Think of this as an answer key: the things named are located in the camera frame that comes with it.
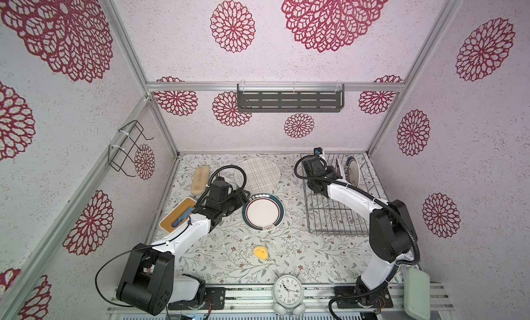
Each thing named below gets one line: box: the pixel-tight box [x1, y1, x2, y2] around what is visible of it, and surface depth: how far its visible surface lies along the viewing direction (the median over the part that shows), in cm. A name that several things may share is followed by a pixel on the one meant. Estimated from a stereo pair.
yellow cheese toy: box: [253, 246, 269, 260], surface depth 85 cm
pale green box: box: [403, 267, 431, 320], surface depth 74 cm
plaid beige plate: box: [234, 156, 281, 197], surface depth 112 cm
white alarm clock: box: [271, 274, 307, 316], surface depth 73 cm
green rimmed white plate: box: [241, 193, 286, 232], surface depth 99 cm
